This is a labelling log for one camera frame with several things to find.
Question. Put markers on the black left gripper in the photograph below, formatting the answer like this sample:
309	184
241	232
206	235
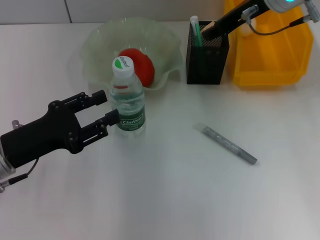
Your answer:
45	135

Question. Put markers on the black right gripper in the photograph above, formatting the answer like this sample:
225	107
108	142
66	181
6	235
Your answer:
240	15

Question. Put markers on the mint green utility knife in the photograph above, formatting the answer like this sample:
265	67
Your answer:
196	30

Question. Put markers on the clear water bottle green label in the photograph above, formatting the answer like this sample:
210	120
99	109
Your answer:
128	107

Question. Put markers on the white paper ball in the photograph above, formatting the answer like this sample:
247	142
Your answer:
246	31

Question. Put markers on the grey marker pen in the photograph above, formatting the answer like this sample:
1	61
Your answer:
227	143

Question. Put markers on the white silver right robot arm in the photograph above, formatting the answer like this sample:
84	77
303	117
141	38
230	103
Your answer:
282	3

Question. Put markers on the black mesh pen holder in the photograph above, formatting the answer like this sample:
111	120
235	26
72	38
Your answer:
206	65

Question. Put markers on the translucent green wavy fruit plate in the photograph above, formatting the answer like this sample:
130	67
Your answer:
130	32

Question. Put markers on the yellow plastic bin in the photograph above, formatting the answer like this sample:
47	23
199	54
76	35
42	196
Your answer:
275	55

